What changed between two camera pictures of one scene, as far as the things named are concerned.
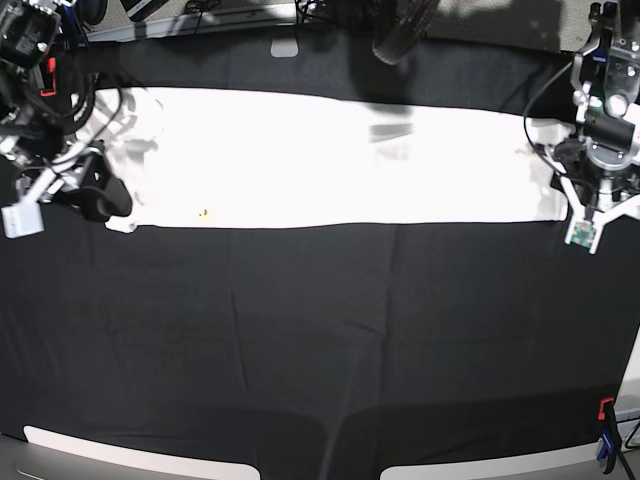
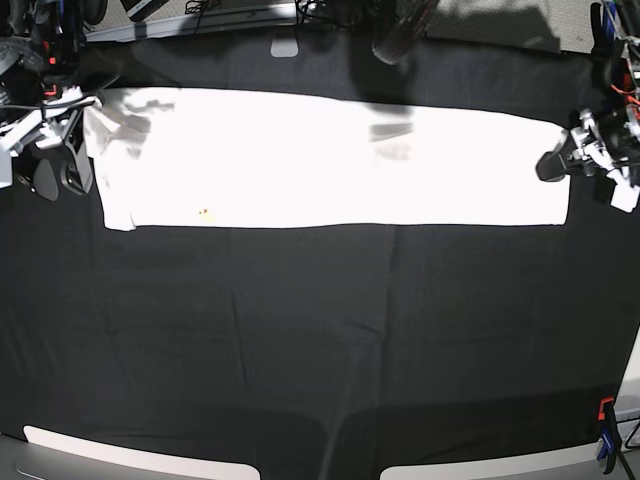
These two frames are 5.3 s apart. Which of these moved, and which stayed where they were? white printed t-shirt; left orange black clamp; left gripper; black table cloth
Moved: left gripper
Stayed: white printed t-shirt; black table cloth; left orange black clamp
